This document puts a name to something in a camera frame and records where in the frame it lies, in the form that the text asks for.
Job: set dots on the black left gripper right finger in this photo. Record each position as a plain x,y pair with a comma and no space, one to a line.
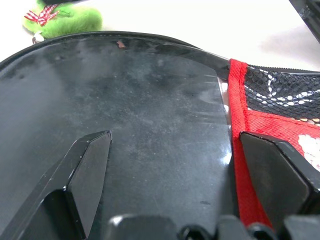
277,180

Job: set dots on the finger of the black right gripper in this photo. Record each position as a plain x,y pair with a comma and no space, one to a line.
312,20

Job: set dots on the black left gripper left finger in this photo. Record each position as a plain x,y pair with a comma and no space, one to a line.
62,190

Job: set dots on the red bag with mesh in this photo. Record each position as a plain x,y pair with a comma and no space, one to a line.
265,125

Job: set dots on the black plastic tray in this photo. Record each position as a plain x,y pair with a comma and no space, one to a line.
137,120

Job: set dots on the green plush toy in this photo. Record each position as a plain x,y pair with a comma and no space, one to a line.
75,22

